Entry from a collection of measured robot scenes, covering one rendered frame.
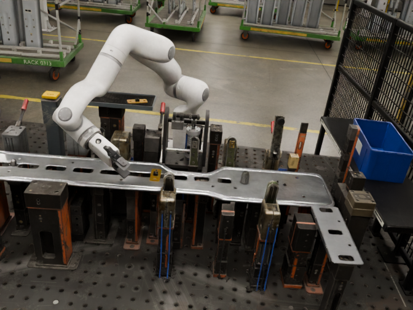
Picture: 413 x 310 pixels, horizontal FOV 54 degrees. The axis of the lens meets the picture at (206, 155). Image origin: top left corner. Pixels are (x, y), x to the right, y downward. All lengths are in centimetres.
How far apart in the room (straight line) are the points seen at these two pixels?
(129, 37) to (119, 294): 91
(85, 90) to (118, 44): 22
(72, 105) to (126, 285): 66
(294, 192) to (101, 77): 82
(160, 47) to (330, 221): 89
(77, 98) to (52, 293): 67
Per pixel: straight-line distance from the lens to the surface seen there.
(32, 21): 579
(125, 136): 166
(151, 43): 160
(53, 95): 186
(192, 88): 193
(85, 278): 159
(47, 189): 146
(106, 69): 150
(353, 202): 150
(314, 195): 157
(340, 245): 138
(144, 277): 157
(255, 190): 153
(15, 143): 179
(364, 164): 171
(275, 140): 166
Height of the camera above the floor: 183
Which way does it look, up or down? 29 degrees down
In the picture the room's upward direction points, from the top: 6 degrees clockwise
